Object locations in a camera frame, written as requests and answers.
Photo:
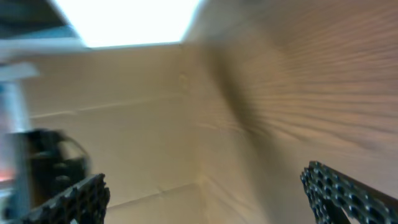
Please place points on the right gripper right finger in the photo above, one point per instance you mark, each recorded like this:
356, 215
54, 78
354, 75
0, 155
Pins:
338, 198

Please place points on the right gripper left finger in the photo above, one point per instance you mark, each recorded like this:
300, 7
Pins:
84, 203

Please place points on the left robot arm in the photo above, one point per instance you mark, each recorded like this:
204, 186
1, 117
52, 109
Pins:
50, 162

